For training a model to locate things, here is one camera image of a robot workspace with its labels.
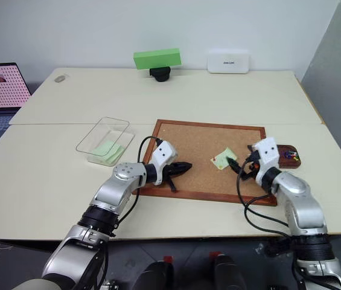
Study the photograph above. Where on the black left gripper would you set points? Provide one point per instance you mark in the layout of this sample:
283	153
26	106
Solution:
170	171

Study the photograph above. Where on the wood-framed cork board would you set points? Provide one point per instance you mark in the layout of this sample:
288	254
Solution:
200	145

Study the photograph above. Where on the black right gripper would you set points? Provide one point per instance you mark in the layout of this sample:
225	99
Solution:
251	170

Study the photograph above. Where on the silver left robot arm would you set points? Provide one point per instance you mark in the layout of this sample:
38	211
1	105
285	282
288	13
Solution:
114	187

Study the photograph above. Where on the dark rounded shape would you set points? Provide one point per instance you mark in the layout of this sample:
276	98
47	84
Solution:
229	272
155	276

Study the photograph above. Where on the blue pushpin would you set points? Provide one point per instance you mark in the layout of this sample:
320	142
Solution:
285	155

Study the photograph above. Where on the green rectangular block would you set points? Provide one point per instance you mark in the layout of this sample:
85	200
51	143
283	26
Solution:
157	58

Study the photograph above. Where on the white rounded box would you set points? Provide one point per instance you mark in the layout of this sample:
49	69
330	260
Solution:
229	62

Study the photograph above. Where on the brown wooden tray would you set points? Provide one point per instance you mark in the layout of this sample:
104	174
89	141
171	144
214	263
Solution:
291	161

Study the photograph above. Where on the clear plastic box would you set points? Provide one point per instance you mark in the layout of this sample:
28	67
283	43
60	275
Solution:
107	139

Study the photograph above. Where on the beige robot torso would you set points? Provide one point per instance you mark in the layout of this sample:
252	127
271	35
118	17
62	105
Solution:
37	285

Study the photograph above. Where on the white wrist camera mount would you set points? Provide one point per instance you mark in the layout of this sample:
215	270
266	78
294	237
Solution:
164	152
268	154

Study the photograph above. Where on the black round stand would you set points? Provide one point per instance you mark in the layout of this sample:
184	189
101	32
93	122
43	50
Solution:
160	74

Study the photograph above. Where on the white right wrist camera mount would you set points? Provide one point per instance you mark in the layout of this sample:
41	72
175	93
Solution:
268	154

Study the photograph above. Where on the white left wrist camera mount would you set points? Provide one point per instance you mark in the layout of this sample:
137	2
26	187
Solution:
164	152

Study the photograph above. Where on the green sticky note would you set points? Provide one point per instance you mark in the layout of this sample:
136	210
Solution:
116	155
222	158
105	148

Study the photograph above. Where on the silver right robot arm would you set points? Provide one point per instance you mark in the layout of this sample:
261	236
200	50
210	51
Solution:
298	199

